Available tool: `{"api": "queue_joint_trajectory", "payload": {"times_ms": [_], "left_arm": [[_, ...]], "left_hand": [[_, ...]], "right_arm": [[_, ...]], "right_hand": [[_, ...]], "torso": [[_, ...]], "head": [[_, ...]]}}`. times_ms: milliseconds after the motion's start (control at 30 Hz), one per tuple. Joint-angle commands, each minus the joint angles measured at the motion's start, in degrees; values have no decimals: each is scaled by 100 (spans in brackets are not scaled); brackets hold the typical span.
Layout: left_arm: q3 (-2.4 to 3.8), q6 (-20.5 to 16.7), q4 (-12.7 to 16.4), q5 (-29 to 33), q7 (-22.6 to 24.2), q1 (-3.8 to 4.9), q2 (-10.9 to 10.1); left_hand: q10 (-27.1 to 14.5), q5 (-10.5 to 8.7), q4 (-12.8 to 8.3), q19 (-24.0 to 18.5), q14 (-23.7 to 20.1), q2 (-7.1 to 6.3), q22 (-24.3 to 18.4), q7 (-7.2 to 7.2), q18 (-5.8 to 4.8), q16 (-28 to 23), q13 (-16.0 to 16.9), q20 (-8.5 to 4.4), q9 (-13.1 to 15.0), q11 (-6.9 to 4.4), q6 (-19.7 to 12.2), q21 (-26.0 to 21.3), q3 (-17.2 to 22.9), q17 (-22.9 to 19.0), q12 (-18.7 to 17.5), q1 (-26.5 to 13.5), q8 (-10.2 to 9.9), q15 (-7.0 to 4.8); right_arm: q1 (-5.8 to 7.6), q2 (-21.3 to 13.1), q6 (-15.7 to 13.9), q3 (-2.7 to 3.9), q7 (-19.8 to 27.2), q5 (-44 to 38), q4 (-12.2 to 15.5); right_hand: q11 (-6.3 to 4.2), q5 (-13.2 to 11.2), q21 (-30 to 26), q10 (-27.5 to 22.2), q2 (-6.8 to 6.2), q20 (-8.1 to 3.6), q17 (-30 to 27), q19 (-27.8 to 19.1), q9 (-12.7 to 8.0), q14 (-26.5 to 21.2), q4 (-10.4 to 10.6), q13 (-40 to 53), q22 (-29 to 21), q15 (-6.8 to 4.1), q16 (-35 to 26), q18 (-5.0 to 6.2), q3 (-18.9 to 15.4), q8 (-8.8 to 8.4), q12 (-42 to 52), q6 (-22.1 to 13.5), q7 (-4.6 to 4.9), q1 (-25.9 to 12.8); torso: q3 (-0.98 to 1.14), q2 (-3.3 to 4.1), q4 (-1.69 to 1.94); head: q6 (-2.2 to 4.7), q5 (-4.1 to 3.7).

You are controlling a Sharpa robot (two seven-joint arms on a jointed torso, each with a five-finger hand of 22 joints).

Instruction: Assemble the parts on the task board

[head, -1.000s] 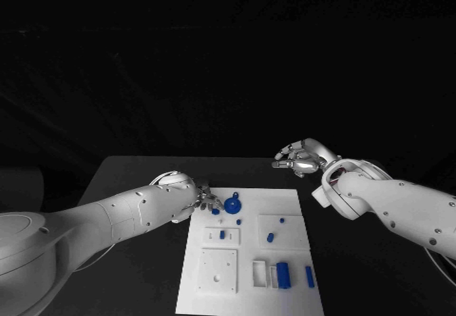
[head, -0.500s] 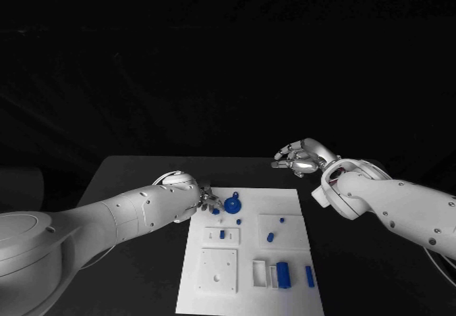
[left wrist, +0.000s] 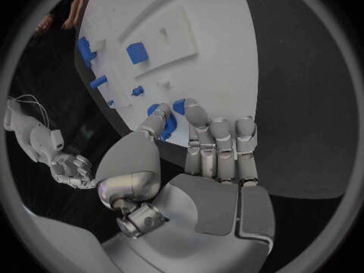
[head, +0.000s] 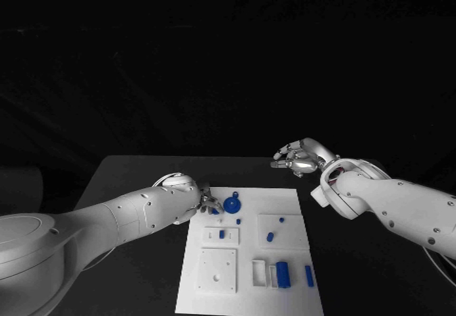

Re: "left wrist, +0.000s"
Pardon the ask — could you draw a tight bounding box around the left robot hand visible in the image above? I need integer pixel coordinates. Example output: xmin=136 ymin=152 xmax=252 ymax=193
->
xmin=94 ymin=98 xmax=276 ymax=273

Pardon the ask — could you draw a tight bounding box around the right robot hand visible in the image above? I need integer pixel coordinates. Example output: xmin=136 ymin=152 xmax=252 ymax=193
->
xmin=49 ymin=152 xmax=98 ymax=190

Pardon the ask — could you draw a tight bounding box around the blue gear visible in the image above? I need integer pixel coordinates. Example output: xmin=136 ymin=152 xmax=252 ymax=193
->
xmin=146 ymin=98 xmax=187 ymax=142

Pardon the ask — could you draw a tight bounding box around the white task board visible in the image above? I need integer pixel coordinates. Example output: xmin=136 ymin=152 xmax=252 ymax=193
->
xmin=73 ymin=0 xmax=260 ymax=149

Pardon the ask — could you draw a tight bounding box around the blue cylinder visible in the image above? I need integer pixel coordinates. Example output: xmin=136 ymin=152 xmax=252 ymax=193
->
xmin=89 ymin=75 xmax=109 ymax=91

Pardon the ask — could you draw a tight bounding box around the blue stepped block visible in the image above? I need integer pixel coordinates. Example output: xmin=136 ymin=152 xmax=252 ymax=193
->
xmin=76 ymin=36 xmax=98 ymax=69

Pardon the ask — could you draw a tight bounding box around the blue square block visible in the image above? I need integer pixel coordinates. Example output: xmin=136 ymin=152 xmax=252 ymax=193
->
xmin=126 ymin=41 xmax=150 ymax=66

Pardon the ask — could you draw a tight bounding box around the person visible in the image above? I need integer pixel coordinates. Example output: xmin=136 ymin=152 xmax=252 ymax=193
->
xmin=34 ymin=0 xmax=91 ymax=32

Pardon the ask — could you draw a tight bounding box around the white cable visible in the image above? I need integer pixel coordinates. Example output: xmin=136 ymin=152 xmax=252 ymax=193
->
xmin=7 ymin=93 xmax=51 ymax=129

